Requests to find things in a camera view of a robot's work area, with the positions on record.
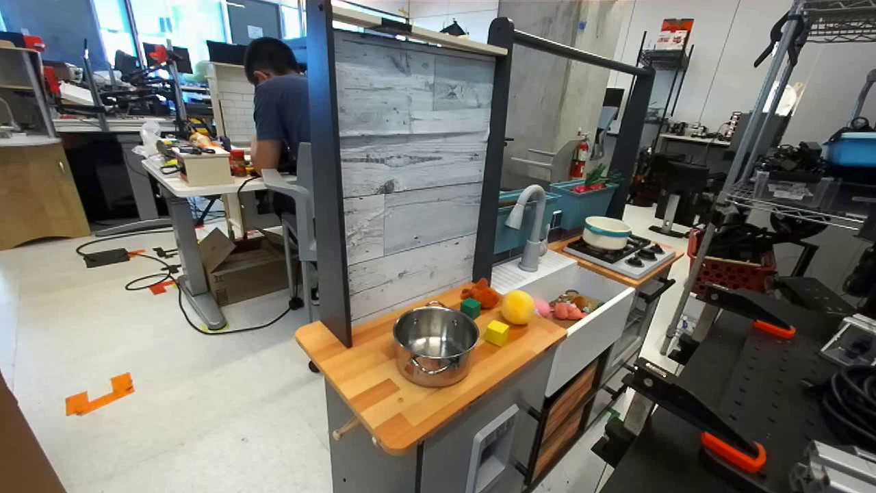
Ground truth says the grey toy faucet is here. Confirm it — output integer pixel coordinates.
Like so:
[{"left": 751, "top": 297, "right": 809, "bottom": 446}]
[{"left": 506, "top": 183, "right": 547, "bottom": 272}]

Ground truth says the cardboard box on floor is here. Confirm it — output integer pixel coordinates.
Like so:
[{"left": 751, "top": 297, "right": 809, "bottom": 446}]
[{"left": 201, "top": 231, "right": 287, "bottom": 305}]

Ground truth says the teal plastic bin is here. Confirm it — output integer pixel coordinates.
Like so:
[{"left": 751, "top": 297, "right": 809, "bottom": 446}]
[{"left": 492, "top": 182, "right": 616, "bottom": 254}]

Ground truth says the toy kitchen cabinet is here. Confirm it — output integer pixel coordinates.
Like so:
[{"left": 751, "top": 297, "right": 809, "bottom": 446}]
[{"left": 295, "top": 245, "right": 680, "bottom": 493}]

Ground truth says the white and teal bowl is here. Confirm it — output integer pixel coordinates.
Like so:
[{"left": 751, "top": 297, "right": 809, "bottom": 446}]
[{"left": 584, "top": 216, "right": 629, "bottom": 252}]

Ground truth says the black clamp with orange handle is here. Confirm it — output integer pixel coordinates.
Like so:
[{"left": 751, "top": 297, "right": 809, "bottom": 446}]
[{"left": 624, "top": 360, "right": 770, "bottom": 476}]

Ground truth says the wooden cabinet at left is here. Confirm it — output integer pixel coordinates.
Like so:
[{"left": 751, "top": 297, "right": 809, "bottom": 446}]
[{"left": 0, "top": 48, "right": 90, "bottom": 249}]

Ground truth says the person in blue shirt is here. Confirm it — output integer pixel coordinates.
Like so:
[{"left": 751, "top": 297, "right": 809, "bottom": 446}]
[{"left": 245, "top": 38, "right": 309, "bottom": 174}]

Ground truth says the white toy sink basin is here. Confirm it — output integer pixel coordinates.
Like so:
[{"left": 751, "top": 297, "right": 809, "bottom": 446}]
[{"left": 523, "top": 267, "right": 636, "bottom": 398}]

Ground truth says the yellow round plushie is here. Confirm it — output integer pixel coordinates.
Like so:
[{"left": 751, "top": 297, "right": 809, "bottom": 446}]
[{"left": 499, "top": 290, "right": 536, "bottom": 327}]

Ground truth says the yellow foam block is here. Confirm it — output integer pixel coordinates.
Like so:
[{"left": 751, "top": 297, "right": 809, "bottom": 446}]
[{"left": 486, "top": 320, "right": 510, "bottom": 345}]

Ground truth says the orange foam block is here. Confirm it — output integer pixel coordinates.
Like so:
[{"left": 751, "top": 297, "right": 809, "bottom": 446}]
[{"left": 464, "top": 280, "right": 501, "bottom": 309}]

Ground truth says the pink plush toy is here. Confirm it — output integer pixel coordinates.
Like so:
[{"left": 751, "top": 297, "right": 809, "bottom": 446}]
[{"left": 550, "top": 301, "right": 584, "bottom": 324}]

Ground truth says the toy stove top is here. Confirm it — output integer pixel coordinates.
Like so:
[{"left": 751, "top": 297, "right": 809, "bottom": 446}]
[{"left": 564, "top": 235, "right": 673, "bottom": 280}]

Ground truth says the white office desk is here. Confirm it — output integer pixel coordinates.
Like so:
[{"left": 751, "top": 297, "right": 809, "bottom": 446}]
[{"left": 122, "top": 141, "right": 301, "bottom": 335}]

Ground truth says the green foam block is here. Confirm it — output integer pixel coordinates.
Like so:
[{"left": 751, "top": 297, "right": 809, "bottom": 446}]
[{"left": 461, "top": 298, "right": 481, "bottom": 319}]

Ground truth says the red fire extinguisher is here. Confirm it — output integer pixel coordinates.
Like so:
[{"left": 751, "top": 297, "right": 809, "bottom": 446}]
[{"left": 570, "top": 132, "right": 590, "bottom": 179}]

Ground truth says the grey wood-pattern back panel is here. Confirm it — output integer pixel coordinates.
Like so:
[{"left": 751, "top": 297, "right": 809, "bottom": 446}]
[{"left": 335, "top": 34, "right": 492, "bottom": 324}]

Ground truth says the silver metal pot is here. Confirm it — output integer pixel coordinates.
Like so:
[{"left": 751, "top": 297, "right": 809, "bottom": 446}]
[{"left": 393, "top": 306, "right": 480, "bottom": 389}]

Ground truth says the orange tape floor marker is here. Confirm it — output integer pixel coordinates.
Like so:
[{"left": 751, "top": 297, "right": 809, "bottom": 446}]
[{"left": 67, "top": 372, "right": 134, "bottom": 417}]

